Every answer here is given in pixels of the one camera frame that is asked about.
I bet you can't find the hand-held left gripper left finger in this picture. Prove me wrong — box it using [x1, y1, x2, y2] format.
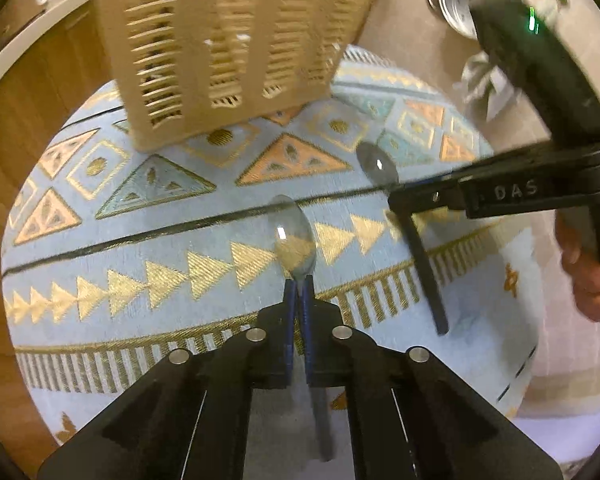
[37, 275, 301, 480]

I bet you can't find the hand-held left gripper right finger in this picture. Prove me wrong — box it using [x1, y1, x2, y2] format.
[300, 274, 566, 480]

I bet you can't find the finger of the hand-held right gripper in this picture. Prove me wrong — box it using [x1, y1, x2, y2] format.
[387, 142, 600, 217]

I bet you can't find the steel utensil with handle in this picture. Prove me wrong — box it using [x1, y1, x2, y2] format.
[267, 194, 337, 462]

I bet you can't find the beige slatted plastic utensil basket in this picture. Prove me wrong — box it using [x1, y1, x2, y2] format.
[91, 0, 393, 153]

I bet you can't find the person's right hand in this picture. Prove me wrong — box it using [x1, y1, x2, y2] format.
[555, 210, 600, 322]

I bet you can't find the blue patterned table mat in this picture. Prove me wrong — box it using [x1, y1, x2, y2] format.
[0, 44, 543, 448]

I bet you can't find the white kitchen countertop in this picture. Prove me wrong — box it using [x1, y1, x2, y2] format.
[0, 0, 98, 108]

